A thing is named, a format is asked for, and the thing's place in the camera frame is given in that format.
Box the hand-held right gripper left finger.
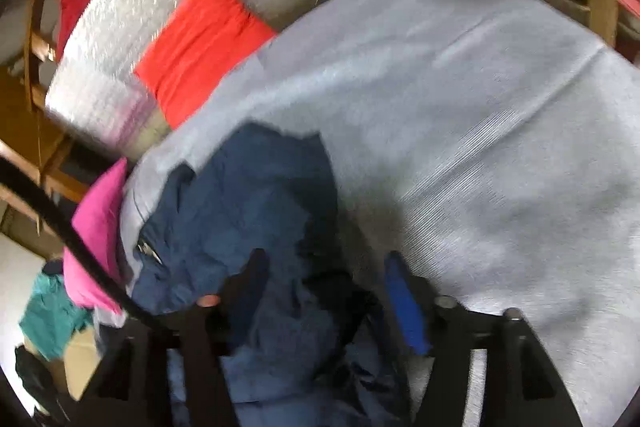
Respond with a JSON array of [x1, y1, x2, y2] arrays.
[[94, 249, 272, 427]]

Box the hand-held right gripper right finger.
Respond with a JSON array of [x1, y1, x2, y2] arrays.
[[384, 251, 584, 427]]

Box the navy blue jacket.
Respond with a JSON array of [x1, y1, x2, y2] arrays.
[[129, 123, 416, 427]]

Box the pink pillow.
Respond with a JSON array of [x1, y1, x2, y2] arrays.
[[62, 158, 130, 314]]

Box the grey blanket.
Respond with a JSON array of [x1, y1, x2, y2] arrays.
[[95, 0, 640, 427]]

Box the cardboard box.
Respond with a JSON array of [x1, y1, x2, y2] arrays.
[[24, 326, 103, 400]]

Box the teal cloth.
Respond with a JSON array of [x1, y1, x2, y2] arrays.
[[19, 271, 96, 360]]

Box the dark cloth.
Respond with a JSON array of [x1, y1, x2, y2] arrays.
[[14, 344, 71, 425]]

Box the orange-red pillow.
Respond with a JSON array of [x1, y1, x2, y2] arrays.
[[133, 0, 279, 130]]

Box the silver foil mat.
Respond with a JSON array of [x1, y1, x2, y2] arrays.
[[45, 0, 322, 148]]

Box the wooden chair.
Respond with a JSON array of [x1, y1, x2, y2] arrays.
[[0, 0, 93, 233]]

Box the black cable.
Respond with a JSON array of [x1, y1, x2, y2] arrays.
[[0, 156, 168, 333]]

